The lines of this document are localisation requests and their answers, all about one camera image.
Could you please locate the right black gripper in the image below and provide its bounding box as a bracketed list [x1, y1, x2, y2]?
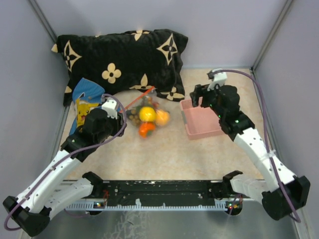
[189, 81, 225, 119]

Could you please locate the pink plastic basket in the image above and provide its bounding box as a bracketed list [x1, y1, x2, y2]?
[179, 99, 224, 140]

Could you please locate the brown longan bunch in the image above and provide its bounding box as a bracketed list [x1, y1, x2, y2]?
[126, 96, 153, 126]

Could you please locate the orange persimmon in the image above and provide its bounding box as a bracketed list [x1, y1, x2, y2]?
[139, 122, 156, 138]

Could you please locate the clear orange zip top bag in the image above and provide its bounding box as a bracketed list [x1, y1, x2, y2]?
[125, 87, 170, 138]

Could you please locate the yellow lemon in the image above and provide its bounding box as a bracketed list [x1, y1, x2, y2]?
[139, 107, 156, 122]

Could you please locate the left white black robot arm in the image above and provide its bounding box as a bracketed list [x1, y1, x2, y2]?
[2, 108, 127, 237]

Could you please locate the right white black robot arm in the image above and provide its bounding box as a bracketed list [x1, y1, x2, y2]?
[190, 84, 311, 221]

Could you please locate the blue Pikachu cloth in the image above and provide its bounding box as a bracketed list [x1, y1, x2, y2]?
[69, 78, 105, 135]

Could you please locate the black floral plush pillow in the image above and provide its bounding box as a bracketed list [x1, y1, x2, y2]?
[51, 29, 188, 106]

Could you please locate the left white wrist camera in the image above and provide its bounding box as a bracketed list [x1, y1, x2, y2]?
[101, 97, 118, 119]

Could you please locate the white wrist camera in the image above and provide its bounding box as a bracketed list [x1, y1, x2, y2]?
[101, 97, 118, 119]
[207, 68, 227, 91]

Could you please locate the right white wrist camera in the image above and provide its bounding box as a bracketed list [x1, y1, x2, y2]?
[207, 68, 227, 91]

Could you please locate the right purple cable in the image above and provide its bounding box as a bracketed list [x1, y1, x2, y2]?
[207, 69, 302, 223]

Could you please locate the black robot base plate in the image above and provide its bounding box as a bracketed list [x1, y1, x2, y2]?
[82, 179, 246, 207]

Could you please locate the aluminium frame rail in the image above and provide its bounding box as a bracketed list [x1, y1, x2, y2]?
[59, 180, 252, 212]

